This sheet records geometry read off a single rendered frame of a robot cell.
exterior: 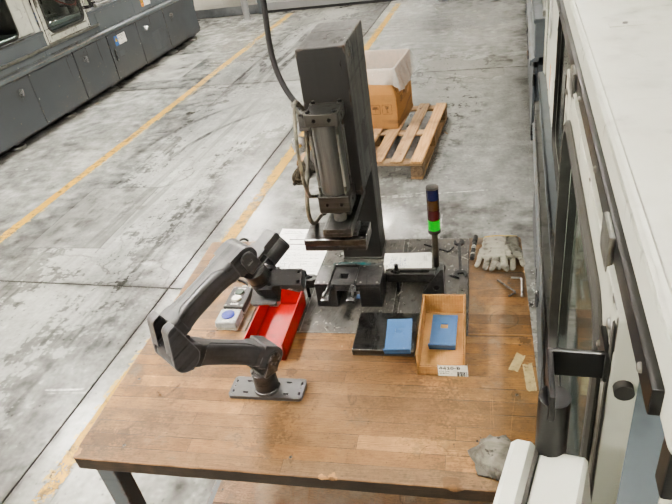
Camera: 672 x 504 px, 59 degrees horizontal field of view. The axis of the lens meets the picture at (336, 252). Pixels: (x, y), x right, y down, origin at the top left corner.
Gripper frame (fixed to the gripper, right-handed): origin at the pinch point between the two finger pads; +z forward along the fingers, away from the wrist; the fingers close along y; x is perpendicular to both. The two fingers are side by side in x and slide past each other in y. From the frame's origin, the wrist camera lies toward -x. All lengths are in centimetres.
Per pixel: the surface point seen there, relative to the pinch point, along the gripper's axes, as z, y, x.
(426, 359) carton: 16.1, -10.9, -38.0
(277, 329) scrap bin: 22.1, -0.9, 6.1
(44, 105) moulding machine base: 298, 347, 397
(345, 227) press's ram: 3.7, 22.7, -16.2
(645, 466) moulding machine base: -8, -38, -82
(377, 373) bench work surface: 14.1, -15.5, -25.5
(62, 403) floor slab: 125, -5, 147
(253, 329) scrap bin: 17.5, -2.5, 11.8
